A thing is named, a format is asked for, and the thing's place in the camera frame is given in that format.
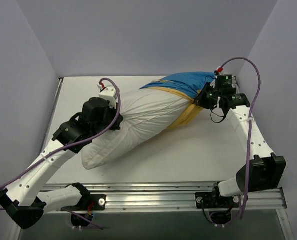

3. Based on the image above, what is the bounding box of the blue Pikachu pillowcase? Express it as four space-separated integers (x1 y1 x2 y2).
140 71 216 130

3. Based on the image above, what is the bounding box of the white pillow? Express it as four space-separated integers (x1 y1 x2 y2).
81 89 190 170

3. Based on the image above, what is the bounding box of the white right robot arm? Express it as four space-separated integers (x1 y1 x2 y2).
194 74 286 207

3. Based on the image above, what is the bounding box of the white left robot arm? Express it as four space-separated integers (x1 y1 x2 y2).
0 97 123 230

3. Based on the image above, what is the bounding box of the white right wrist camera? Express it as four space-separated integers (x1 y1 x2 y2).
214 66 224 76

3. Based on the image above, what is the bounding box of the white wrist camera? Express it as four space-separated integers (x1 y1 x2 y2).
97 83 120 109
214 66 224 76

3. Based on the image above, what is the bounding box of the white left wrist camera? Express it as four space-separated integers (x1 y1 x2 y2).
97 83 120 109

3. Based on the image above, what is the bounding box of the aluminium left side rail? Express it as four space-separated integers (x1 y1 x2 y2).
47 77 64 136

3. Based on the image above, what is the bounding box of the aluminium rail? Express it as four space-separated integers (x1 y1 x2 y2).
47 77 64 136
229 74 267 161

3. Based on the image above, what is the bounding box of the aluminium right side rail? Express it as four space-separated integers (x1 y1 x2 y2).
229 74 267 161

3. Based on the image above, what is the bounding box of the aluminium front rail frame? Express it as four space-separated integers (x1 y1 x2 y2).
40 180 287 215

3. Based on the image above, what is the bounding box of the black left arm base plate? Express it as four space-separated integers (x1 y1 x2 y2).
61 194 107 212

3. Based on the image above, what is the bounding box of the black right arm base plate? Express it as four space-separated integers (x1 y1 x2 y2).
194 192 239 209

